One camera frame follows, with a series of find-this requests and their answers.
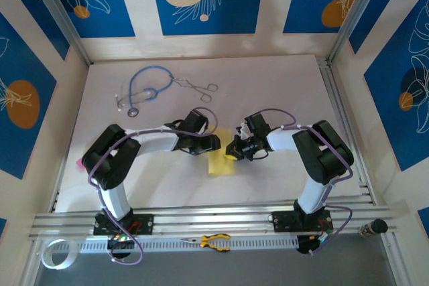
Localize yellow cloth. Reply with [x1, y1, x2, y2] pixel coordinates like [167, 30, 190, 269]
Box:
[207, 127, 235, 175]

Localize metal forceps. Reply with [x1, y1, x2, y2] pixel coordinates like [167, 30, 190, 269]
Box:
[170, 76, 219, 102]

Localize blue stethoscope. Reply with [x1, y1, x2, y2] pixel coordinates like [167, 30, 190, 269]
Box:
[113, 65, 175, 118]

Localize yellow black pliers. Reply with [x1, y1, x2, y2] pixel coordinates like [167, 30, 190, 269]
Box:
[180, 233, 232, 253]

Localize black electronics box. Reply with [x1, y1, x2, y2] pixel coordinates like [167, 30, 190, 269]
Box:
[296, 232, 332, 256]
[107, 234, 135, 259]

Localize black capped bottle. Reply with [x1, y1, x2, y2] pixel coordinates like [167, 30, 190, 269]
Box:
[358, 218, 389, 238]

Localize clear tape roll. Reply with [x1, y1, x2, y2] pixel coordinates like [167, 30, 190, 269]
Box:
[42, 238, 78, 270]

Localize purple cable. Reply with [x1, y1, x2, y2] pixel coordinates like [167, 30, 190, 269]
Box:
[249, 108, 355, 257]
[87, 106, 221, 265]

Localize wide aluminium rail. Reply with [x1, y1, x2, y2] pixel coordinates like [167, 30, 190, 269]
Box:
[28, 198, 402, 242]

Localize aluminium side rail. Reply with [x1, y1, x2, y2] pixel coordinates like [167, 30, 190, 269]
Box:
[317, 57, 375, 205]

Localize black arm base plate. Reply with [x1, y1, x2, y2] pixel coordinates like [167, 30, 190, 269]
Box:
[271, 210, 333, 233]
[93, 212, 155, 236]

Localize white slotted cable duct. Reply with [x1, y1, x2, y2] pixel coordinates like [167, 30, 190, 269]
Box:
[78, 236, 299, 253]

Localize aluminium frame post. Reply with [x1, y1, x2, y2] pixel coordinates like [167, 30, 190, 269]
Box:
[325, 0, 387, 65]
[23, 0, 93, 66]

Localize aluminium frame leg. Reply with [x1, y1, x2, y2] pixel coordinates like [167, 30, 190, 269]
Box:
[18, 240, 46, 286]
[380, 232, 415, 286]

